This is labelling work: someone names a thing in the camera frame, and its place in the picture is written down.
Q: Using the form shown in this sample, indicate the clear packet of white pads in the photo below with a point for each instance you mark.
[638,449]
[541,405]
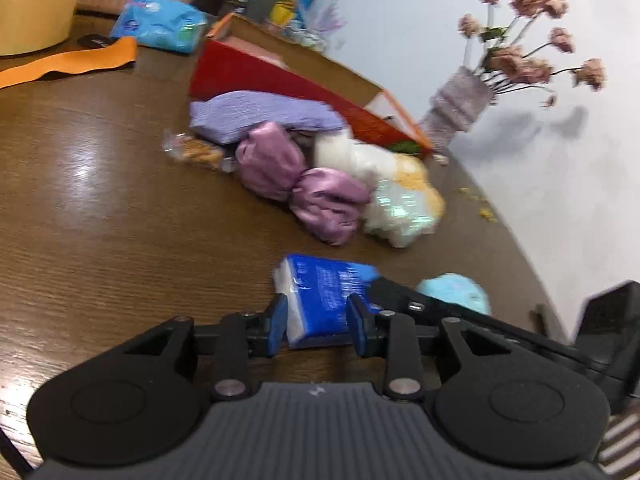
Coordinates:
[395,215]

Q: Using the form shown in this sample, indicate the pink glitter vase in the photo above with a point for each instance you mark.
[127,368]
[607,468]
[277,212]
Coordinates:
[452,105]

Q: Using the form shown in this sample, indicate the clear snack packet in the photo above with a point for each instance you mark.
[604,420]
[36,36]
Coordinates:
[200,152]

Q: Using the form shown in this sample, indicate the yellow plastic item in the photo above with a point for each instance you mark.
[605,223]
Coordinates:
[281,12]

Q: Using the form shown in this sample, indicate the fallen petal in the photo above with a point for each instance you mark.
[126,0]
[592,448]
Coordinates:
[440,159]

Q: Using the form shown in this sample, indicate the purple satin cloth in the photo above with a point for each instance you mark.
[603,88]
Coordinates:
[270,160]

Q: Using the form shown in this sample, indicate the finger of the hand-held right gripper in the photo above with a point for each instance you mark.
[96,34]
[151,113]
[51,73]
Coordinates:
[400,297]

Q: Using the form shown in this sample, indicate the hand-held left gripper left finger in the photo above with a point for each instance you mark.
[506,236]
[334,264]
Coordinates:
[277,322]

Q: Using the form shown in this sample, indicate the purple towel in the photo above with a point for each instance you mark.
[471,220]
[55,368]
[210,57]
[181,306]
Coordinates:
[250,112]

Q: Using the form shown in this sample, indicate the blue tissue pack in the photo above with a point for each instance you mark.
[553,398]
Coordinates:
[320,290]

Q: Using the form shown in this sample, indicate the white and yellow plush toy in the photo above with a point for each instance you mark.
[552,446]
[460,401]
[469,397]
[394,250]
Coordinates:
[345,155]

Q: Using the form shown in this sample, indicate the orange shoehorn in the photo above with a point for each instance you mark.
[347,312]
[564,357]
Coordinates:
[75,62]

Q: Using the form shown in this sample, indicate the small black item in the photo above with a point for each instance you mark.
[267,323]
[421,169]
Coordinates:
[92,41]

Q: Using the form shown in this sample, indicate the scattered yellow crumbs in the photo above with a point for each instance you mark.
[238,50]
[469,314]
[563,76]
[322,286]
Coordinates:
[485,212]

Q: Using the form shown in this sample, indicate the pink artificial flowers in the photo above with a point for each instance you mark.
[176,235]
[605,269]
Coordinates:
[507,58]

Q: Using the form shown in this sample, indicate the red cardboard box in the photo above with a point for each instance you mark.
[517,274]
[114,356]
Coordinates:
[240,70]

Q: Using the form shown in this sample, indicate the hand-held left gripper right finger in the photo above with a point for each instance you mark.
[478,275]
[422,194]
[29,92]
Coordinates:
[356,320]

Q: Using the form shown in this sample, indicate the yellow thermos jug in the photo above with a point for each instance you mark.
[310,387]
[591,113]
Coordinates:
[35,5]

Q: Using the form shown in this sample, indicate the blue wet wipe pack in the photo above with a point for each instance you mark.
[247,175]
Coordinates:
[155,20]

